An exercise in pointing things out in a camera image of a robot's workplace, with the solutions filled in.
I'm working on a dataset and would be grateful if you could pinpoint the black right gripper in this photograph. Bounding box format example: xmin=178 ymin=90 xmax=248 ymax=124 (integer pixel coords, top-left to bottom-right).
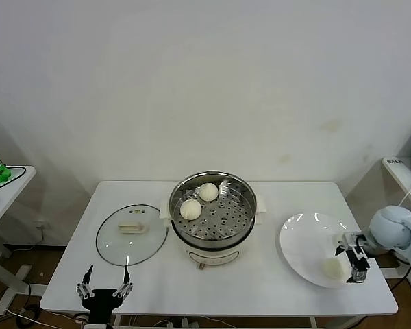
xmin=334 ymin=232 xmax=373 ymax=284

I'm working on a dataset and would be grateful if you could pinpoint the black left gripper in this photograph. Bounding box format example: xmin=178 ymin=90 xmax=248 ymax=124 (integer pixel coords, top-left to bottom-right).
xmin=76 ymin=264 xmax=134 ymax=325

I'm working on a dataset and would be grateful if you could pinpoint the round glass pot lid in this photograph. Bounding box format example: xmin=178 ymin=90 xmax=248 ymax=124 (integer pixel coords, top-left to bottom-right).
xmin=95 ymin=204 xmax=169 ymax=267

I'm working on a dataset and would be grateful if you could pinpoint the stainless steel steamer basket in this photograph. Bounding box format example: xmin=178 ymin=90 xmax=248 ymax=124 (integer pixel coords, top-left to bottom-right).
xmin=159 ymin=169 xmax=270 ymax=249

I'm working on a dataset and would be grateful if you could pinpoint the white round plate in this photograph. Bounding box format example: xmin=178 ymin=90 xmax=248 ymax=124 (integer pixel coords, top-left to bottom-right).
xmin=279 ymin=212 xmax=367 ymax=289

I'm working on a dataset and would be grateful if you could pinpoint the white side desk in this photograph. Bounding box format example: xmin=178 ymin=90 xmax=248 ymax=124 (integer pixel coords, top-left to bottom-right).
xmin=0 ymin=165 xmax=38 ymax=316
xmin=379 ymin=156 xmax=411 ymax=299

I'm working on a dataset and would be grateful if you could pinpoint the black hanging cable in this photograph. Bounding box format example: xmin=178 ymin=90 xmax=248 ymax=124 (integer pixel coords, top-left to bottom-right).
xmin=393 ymin=270 xmax=411 ymax=292

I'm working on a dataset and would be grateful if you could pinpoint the thin white cable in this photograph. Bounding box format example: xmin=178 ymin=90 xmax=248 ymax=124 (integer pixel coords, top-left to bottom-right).
xmin=397 ymin=182 xmax=411 ymax=208

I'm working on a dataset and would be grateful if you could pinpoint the thin black desk cable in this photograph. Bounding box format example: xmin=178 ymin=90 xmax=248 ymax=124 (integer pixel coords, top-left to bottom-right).
xmin=0 ymin=166 xmax=25 ymax=191

